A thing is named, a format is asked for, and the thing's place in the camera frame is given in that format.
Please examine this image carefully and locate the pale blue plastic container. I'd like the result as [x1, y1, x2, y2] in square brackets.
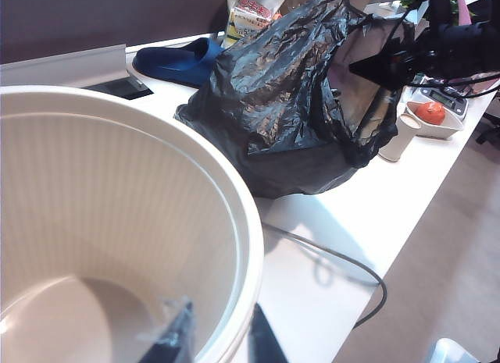
[423, 337, 484, 363]

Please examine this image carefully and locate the blue rubber slipper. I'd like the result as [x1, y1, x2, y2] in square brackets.
[131, 37, 226, 89]

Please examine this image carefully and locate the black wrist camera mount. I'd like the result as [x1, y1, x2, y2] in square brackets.
[427, 0, 454, 27]

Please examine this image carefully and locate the white box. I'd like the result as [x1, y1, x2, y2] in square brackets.
[363, 1, 429, 27]

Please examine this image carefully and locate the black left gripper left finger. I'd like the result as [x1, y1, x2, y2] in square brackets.
[138, 296, 196, 363]

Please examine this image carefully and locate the white ceramic cup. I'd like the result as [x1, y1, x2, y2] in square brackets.
[377, 112, 422, 163]

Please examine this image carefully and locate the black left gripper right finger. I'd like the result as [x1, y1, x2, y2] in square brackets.
[249, 303, 288, 363]

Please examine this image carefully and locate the black desk cable grommet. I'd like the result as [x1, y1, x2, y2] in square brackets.
[83, 74, 154, 101]

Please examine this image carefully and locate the green plant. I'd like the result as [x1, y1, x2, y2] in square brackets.
[396, 0, 480, 19]

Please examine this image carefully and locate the brown desk partition panel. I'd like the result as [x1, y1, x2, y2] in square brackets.
[0, 0, 235, 66]

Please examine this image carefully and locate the black garbage bag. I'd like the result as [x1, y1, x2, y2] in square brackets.
[174, 0, 415, 200]

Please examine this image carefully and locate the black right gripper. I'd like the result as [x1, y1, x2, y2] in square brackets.
[348, 21, 500, 91]

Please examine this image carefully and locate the grey kitchen scale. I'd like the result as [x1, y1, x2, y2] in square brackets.
[416, 85, 470, 120]

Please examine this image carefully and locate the black office chair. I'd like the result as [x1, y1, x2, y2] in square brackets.
[474, 112, 500, 145]

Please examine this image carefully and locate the yellow printed snack package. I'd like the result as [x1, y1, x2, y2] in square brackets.
[220, 0, 290, 50]

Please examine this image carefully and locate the pink plastic strip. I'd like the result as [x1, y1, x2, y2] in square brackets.
[454, 0, 474, 25]

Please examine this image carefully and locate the white ceramic bowl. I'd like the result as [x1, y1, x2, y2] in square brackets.
[405, 100, 466, 141]

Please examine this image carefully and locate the orange round fruit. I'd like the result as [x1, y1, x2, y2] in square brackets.
[414, 101, 447, 126]

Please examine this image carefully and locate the cream ribbed plastic trash can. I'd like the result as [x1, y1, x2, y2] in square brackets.
[0, 84, 266, 363]

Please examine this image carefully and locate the thin power cable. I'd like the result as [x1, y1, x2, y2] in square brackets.
[262, 222, 388, 329]

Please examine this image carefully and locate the white desk cable tray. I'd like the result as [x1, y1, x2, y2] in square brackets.
[0, 44, 128, 87]

